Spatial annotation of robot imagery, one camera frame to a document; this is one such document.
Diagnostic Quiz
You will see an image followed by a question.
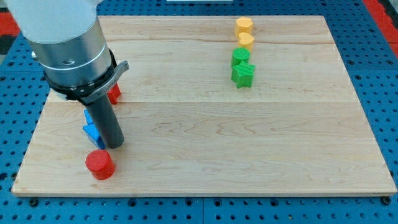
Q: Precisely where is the red block behind arm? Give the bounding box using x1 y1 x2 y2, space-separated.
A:
107 83 121 105

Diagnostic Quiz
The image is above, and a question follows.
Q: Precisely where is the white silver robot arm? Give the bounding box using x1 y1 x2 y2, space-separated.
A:
5 0 129 105

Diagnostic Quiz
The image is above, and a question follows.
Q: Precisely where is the wooden board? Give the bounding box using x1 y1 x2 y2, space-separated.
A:
12 16 397 197

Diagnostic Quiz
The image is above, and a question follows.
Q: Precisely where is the green star block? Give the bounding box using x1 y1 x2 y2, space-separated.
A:
231 61 256 88

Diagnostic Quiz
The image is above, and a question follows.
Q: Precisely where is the green cylinder block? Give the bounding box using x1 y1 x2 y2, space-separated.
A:
231 47 251 67

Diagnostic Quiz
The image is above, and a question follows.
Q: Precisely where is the yellow cylinder block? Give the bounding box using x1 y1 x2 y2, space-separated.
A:
238 32 254 52

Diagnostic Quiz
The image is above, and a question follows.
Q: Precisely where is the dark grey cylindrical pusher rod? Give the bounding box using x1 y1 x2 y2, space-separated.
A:
85 95 124 149

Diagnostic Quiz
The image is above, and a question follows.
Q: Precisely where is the yellow hexagon block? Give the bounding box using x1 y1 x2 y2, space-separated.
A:
234 16 254 37

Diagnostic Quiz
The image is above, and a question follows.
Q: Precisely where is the blue block behind rod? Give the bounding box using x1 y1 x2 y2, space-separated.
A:
83 110 93 124

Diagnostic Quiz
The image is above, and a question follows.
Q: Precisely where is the red cylinder block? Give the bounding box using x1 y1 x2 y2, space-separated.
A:
85 149 116 180

